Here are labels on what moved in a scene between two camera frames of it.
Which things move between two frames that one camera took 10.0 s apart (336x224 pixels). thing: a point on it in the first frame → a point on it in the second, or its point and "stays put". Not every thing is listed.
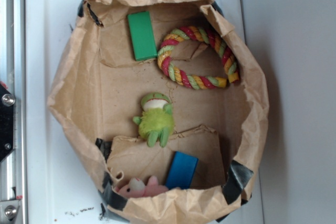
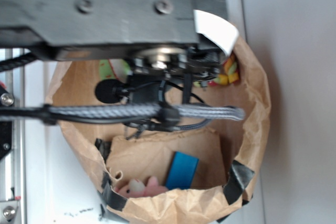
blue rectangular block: [181, 171] stays put
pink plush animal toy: [135, 188] stays put
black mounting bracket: [7, 122] stays put
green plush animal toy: [156, 121] → [114, 68]
